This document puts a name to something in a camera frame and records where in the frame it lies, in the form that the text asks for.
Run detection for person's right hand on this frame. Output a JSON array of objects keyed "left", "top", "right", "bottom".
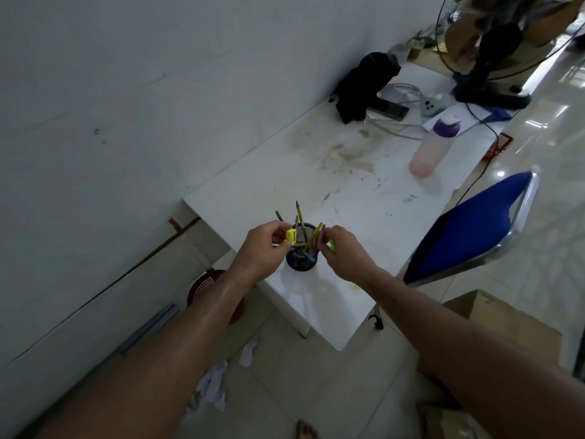
[{"left": 317, "top": 225, "right": 380, "bottom": 287}]

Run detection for person's left hand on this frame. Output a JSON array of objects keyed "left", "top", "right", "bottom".
[{"left": 228, "top": 219, "right": 293, "bottom": 287}]

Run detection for black mesh pencil cup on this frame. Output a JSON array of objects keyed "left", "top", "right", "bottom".
[{"left": 285, "top": 223, "right": 319, "bottom": 273}]

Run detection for olive pencil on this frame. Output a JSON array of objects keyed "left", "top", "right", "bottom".
[{"left": 294, "top": 201, "right": 308, "bottom": 241}]

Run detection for cardboard box with black print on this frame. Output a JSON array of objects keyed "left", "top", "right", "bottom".
[{"left": 418, "top": 290, "right": 563, "bottom": 380}]

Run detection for small taped cardboard parcel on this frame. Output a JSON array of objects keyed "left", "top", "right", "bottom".
[{"left": 414, "top": 399, "right": 494, "bottom": 439}]

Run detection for person's left forearm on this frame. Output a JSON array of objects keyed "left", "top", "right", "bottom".
[{"left": 38, "top": 267, "right": 257, "bottom": 439}]

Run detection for person's right forearm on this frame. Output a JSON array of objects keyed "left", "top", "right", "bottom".
[{"left": 361, "top": 267, "right": 585, "bottom": 439}]

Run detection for person's right foot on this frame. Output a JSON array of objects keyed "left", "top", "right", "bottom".
[{"left": 294, "top": 419, "right": 320, "bottom": 439}]

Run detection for red mesh wastebasket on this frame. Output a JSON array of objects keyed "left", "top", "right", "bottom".
[{"left": 186, "top": 268, "right": 246, "bottom": 325}]

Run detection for white desk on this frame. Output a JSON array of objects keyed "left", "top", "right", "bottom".
[{"left": 182, "top": 40, "right": 549, "bottom": 352}]

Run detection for blue-grey metal bars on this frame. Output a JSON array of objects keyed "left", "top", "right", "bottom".
[{"left": 118, "top": 302, "right": 180, "bottom": 356}]

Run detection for pink bottle with purple cap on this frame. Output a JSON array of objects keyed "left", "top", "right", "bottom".
[{"left": 408, "top": 116, "right": 461, "bottom": 180}]

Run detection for dark flat phone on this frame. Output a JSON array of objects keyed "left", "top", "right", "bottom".
[{"left": 367, "top": 99, "right": 411, "bottom": 122}]

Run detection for black bag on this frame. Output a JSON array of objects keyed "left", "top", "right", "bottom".
[{"left": 328, "top": 51, "right": 402, "bottom": 125}]

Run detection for white power adapter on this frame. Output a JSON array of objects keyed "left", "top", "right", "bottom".
[{"left": 420, "top": 93, "right": 451, "bottom": 118}]

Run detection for white paper sheet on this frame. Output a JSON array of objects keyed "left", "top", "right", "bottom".
[{"left": 421, "top": 102, "right": 494, "bottom": 133}]

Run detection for blue folder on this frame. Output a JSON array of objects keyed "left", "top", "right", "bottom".
[{"left": 484, "top": 106, "right": 515, "bottom": 123}]

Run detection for black desk fan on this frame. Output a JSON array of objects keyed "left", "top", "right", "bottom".
[{"left": 434, "top": 0, "right": 585, "bottom": 111}]

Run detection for blue chair with metal frame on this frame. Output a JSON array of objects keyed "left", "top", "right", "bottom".
[{"left": 370, "top": 171, "right": 540, "bottom": 330}]

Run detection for black cable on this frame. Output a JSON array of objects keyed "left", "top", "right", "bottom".
[{"left": 455, "top": 102, "right": 502, "bottom": 206}]

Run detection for white cable bundle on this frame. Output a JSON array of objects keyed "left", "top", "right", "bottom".
[{"left": 365, "top": 82, "right": 428, "bottom": 141}]

